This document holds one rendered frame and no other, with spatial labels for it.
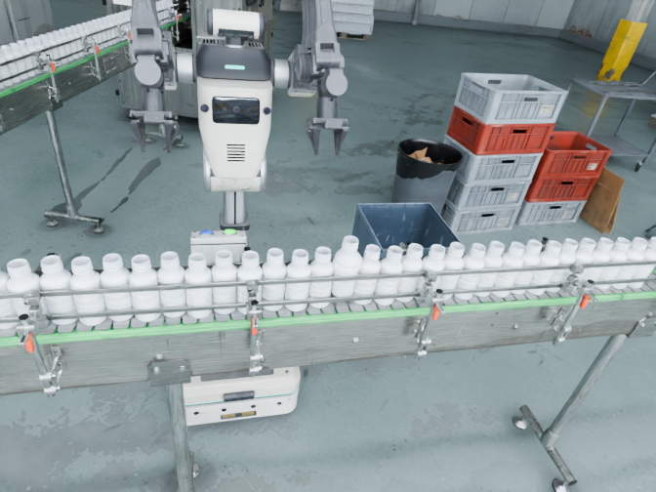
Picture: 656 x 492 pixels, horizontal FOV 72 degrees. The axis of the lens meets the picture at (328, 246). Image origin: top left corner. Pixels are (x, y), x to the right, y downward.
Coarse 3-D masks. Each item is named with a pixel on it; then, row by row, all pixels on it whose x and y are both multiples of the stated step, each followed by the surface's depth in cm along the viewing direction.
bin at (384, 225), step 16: (368, 208) 178; (384, 208) 180; (400, 208) 181; (416, 208) 183; (432, 208) 180; (368, 224) 164; (384, 224) 184; (400, 224) 186; (416, 224) 188; (432, 224) 181; (368, 240) 165; (384, 240) 189; (400, 240) 191; (416, 240) 193; (432, 240) 181; (448, 240) 169; (384, 256) 154
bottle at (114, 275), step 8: (104, 256) 98; (112, 256) 100; (120, 256) 99; (104, 264) 97; (112, 264) 97; (120, 264) 99; (104, 272) 99; (112, 272) 98; (120, 272) 99; (128, 272) 102; (104, 280) 98; (112, 280) 98; (120, 280) 99; (128, 280) 101; (104, 296) 101; (112, 296) 100; (120, 296) 101; (128, 296) 103; (112, 304) 102; (120, 304) 102; (128, 304) 104; (120, 320) 105
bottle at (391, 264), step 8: (392, 248) 115; (400, 248) 115; (392, 256) 113; (400, 256) 113; (384, 264) 115; (392, 264) 114; (400, 264) 115; (384, 272) 115; (392, 272) 114; (400, 272) 115; (384, 280) 116; (392, 280) 116; (376, 288) 119; (384, 288) 117; (392, 288) 117; (384, 304) 120
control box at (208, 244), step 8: (192, 232) 120; (200, 232) 119; (216, 232) 121; (224, 232) 120; (240, 232) 122; (192, 240) 115; (200, 240) 115; (208, 240) 116; (216, 240) 116; (224, 240) 117; (232, 240) 117; (240, 240) 118; (192, 248) 115; (200, 248) 116; (208, 248) 116; (216, 248) 117; (224, 248) 117; (232, 248) 118; (240, 248) 118; (208, 256) 117; (232, 256) 118
